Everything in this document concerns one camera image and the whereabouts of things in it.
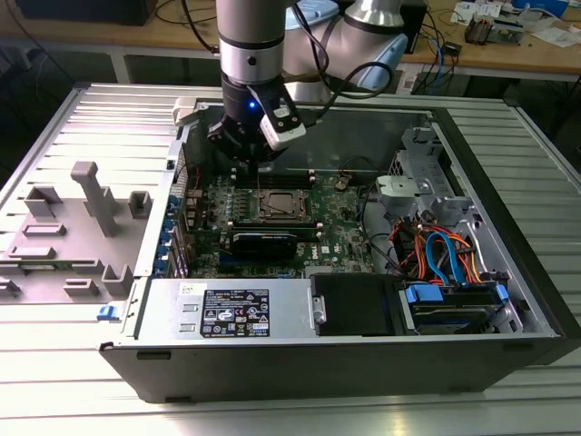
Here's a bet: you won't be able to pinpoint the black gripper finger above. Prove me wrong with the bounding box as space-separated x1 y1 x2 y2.
261 145 287 177
206 114 263 177

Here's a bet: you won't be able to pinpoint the black open PC case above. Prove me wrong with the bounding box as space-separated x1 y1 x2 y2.
98 97 581 405

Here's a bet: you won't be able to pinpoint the metal heat sink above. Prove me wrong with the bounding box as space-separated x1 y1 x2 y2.
465 12 494 45

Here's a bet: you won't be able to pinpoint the silver power supply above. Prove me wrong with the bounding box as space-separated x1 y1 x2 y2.
135 277 317 340

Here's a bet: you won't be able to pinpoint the white paper sheet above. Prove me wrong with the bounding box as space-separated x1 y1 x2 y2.
530 26 581 49

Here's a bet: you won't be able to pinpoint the large black computer box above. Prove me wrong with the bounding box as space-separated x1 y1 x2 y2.
17 0 158 26

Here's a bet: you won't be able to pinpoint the blue flat wire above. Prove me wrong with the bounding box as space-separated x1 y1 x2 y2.
426 231 471 287

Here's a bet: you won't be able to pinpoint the black graphics card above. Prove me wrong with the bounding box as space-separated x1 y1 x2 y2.
229 231 299 261

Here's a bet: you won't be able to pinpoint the silver metal bracket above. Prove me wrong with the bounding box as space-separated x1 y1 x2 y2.
375 174 430 205

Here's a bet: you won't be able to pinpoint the green motherboard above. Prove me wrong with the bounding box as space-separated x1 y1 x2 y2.
183 170 387 279

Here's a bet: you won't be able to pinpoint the wooden desk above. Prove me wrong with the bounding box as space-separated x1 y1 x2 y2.
0 0 581 85

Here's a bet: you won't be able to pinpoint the red orange wire bundle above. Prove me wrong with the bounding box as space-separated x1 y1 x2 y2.
390 217 432 278

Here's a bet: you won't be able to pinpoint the white printed papers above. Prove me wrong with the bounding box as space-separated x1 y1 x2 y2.
451 0 514 24

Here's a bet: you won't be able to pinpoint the black RAM slot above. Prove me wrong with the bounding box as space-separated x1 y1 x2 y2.
231 166 317 179
231 175 317 190

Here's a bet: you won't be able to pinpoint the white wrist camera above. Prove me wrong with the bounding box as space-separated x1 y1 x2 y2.
259 88 306 151

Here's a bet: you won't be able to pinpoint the silver CPU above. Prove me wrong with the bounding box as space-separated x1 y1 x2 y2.
270 193 296 213

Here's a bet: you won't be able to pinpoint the green circuit board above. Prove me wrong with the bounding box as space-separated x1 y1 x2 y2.
492 17 527 45

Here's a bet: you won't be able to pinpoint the blue cable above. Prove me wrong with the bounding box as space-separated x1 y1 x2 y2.
428 34 458 94

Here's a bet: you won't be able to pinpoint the grey parts rack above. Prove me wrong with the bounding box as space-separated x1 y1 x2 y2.
0 161 153 305

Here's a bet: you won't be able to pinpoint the hard disk in blue carrier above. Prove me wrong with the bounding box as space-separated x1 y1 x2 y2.
398 281 509 335

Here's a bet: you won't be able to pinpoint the grey case latch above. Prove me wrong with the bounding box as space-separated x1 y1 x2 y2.
173 97 201 128

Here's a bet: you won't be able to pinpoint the black camera cable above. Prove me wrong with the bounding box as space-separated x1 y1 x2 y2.
290 0 397 131

